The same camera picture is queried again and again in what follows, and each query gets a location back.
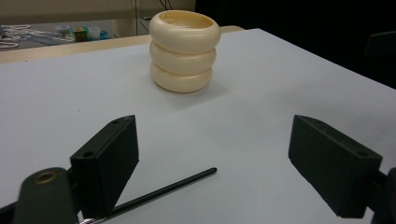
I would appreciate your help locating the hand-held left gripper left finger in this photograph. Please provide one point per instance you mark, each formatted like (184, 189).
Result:
(104, 161)

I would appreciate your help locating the small white cup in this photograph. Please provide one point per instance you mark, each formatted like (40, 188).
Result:
(94, 32)

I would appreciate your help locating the white table sheet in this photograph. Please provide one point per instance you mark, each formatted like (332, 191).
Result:
(218, 124)

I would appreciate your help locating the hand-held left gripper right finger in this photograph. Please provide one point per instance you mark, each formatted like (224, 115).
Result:
(333, 168)

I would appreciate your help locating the dark object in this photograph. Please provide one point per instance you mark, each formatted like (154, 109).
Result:
(381, 43)

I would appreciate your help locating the small green box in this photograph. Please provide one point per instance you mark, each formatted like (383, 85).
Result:
(80, 34)

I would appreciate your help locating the cream ringed pen holder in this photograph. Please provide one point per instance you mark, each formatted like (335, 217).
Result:
(183, 53)

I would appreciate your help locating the black pen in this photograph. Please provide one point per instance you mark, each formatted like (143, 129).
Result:
(174, 189)

